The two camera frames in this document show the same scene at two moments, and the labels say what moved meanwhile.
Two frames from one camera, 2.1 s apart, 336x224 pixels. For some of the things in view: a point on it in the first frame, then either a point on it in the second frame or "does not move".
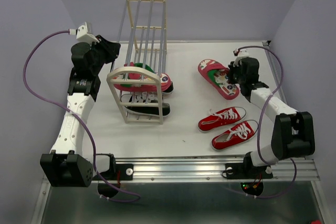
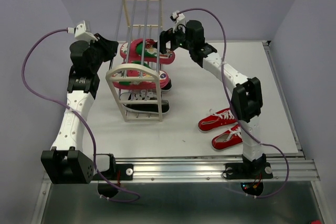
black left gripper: x=111 y=48 does not move
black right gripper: x=231 y=68 → x=167 y=36
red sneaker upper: x=223 y=118 does not move
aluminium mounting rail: x=211 y=169 does not move
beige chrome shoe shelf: x=136 y=78 does not move
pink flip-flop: x=217 y=74 → x=136 y=52
